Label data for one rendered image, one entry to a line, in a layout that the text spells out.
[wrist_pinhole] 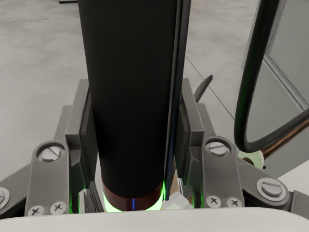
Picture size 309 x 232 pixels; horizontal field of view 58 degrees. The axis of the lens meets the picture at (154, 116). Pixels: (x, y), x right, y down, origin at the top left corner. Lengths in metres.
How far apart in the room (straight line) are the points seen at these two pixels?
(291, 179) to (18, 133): 2.35
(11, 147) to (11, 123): 0.33
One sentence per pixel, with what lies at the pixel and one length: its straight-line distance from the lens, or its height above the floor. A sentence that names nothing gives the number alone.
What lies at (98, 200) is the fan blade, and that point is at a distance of 0.63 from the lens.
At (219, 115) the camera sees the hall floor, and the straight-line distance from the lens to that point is 2.77.
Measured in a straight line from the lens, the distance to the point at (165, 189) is 0.16.
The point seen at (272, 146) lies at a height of 1.48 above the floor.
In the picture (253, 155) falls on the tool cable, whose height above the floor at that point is 1.48.
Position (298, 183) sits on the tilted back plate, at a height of 1.23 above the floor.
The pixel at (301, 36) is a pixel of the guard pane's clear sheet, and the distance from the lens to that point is 1.40.
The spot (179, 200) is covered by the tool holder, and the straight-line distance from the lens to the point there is 0.24.
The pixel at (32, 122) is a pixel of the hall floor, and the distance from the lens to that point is 2.77.
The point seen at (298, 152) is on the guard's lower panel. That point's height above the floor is 0.81.
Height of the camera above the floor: 1.67
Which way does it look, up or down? 39 degrees down
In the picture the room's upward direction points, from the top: 2 degrees clockwise
